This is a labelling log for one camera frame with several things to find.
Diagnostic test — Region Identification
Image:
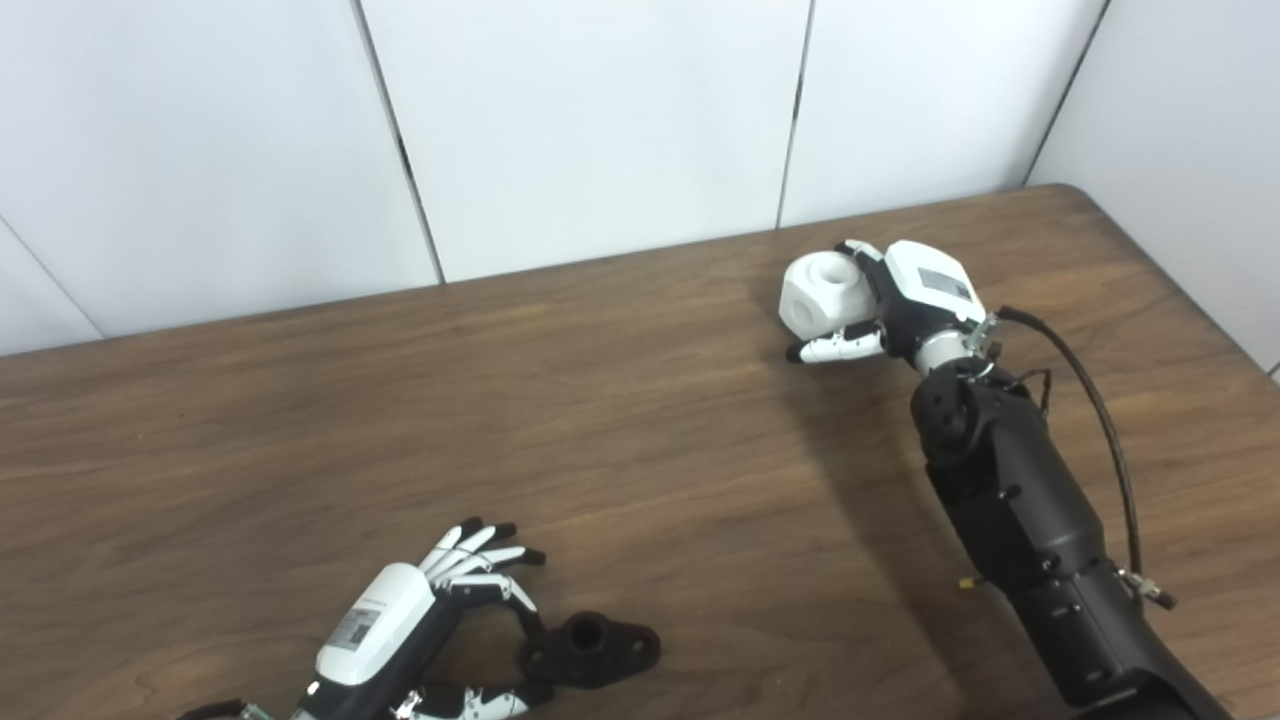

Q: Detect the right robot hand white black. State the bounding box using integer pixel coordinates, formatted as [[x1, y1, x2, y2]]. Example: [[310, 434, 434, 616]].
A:
[[785, 238, 989, 367]]

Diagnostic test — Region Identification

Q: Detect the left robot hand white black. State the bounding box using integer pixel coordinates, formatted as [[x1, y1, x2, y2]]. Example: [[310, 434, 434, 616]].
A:
[[292, 516, 554, 720]]

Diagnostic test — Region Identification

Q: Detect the round white faceted piece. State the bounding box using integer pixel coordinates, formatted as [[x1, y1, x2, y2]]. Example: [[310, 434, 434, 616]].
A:
[[779, 251, 883, 340]]

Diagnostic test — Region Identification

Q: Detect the black flanged holder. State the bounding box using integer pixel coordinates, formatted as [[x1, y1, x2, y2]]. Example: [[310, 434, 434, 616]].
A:
[[517, 610, 663, 691]]

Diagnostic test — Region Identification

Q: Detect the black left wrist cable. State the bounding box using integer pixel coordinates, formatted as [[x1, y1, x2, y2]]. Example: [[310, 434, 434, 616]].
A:
[[175, 699, 273, 720]]

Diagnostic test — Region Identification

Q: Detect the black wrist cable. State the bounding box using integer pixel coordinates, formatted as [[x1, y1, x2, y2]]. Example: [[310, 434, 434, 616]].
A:
[[963, 305, 1180, 612], [175, 699, 273, 720]]

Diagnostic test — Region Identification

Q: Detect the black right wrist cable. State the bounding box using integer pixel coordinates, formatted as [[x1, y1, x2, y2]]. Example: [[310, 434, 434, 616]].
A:
[[963, 305, 1180, 612]]

